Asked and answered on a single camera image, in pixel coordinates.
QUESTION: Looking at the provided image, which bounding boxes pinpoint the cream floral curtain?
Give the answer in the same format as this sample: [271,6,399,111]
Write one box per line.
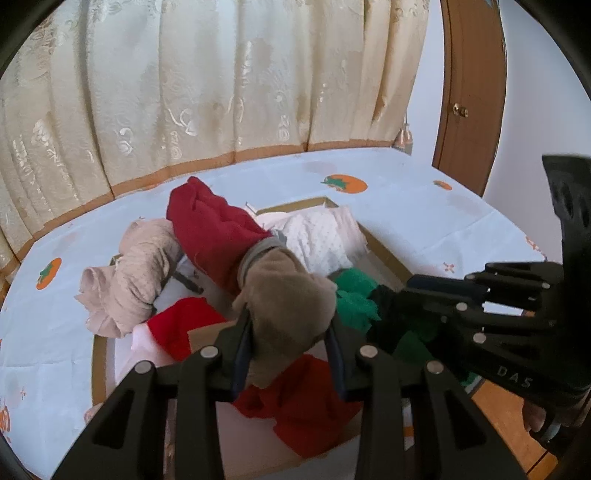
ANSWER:
[0,0,430,278]

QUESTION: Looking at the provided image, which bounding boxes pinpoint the curtain tassel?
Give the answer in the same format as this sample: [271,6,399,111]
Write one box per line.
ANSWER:
[392,115,414,156]

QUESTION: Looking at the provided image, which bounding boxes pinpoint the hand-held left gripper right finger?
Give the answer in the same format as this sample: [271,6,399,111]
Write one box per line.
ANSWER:
[323,318,527,480]

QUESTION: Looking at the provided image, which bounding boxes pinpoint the shallow cardboard box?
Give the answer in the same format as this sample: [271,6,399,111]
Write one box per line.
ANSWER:
[92,196,416,476]

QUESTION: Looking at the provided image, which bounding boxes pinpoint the beige underwear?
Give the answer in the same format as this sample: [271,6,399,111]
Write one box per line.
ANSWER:
[74,218,185,340]

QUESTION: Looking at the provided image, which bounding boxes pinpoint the dark red underwear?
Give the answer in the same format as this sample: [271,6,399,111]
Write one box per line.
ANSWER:
[166,176,275,296]

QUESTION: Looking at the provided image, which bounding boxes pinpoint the person's right hand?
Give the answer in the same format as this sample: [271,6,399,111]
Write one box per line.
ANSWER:
[522,401,557,433]

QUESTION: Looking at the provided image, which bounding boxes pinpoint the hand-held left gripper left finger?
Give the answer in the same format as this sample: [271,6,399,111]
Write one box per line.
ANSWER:
[48,309,254,480]

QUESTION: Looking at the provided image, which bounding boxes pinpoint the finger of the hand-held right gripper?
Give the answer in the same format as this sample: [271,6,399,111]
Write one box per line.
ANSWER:
[466,262,567,315]
[373,274,556,370]

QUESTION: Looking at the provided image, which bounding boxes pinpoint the brown wooden door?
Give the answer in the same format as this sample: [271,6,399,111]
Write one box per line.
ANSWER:
[431,0,506,197]

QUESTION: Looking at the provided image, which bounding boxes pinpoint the white underwear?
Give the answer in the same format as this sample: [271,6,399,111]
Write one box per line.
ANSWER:
[256,205,370,278]

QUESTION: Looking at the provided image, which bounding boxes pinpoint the white persimmon print tablecloth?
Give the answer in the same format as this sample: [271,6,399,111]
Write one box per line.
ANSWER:
[0,147,561,480]

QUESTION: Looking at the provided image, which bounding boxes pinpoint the taupe underwear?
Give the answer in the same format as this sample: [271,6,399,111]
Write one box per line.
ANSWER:
[231,231,338,388]

